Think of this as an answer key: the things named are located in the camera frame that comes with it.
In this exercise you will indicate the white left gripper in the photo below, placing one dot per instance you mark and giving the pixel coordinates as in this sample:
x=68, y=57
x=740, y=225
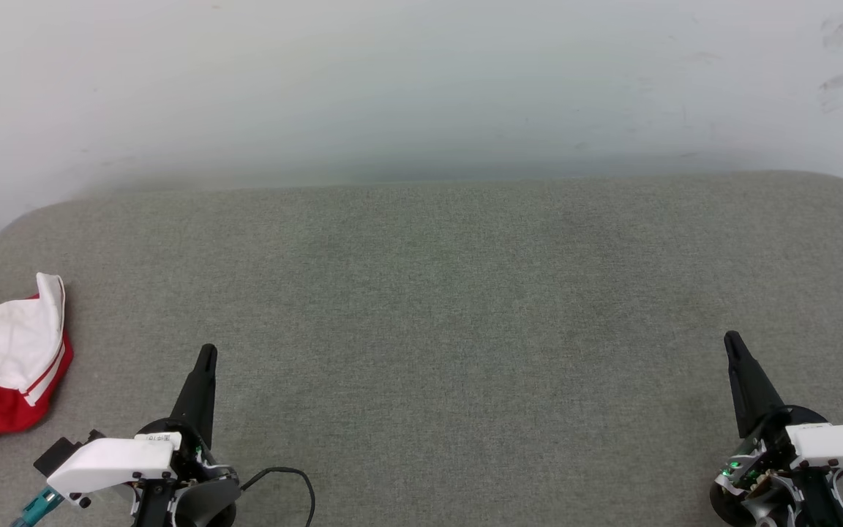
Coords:
x=110, y=461

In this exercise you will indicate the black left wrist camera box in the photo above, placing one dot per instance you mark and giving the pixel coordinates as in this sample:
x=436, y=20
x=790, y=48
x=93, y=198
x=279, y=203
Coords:
x=55, y=455

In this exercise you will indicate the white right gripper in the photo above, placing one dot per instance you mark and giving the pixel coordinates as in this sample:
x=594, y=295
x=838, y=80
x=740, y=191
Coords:
x=831, y=446

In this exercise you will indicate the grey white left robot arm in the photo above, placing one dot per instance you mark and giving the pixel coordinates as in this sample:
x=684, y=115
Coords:
x=205, y=505

